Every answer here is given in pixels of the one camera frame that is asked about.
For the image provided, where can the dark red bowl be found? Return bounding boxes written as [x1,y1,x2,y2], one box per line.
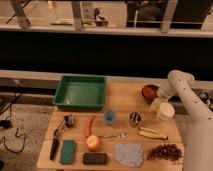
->
[141,84,159,104]

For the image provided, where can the orange carrot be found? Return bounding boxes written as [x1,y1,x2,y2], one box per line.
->
[85,116,95,138]

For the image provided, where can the blue grey cloth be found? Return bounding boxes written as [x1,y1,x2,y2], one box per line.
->
[114,144,143,168]

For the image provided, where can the banana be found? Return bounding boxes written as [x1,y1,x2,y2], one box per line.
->
[138,127,168,140]

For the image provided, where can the small metal can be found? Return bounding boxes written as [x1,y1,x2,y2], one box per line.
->
[129,112,142,127]

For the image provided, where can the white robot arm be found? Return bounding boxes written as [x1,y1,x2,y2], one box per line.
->
[157,70,213,171]

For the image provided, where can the white paper bowl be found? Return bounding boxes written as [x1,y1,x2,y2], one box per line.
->
[156,102,175,121]

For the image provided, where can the black cable on floor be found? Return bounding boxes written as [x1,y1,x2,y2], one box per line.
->
[0,79,28,154]

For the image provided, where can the orange apple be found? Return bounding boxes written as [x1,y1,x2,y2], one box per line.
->
[86,135,100,151]

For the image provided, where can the green sponge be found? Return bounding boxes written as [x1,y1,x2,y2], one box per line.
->
[60,140,76,164]

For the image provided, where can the small black binder clip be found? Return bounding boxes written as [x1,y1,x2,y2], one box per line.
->
[64,115,74,128]

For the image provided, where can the person in background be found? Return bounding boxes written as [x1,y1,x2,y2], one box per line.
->
[126,0,168,28]

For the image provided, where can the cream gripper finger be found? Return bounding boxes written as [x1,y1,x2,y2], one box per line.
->
[150,98,164,111]

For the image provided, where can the blue plastic cup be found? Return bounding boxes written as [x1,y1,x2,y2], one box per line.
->
[104,110,116,125]

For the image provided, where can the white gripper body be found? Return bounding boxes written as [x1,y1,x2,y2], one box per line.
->
[157,79,176,99]

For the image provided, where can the bunch of dark grapes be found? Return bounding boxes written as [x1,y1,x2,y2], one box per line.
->
[147,144,182,161]

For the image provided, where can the black handled knife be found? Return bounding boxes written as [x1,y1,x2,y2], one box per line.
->
[50,138,59,161]

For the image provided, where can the green plastic tray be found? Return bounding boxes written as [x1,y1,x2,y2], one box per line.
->
[53,76,106,110]

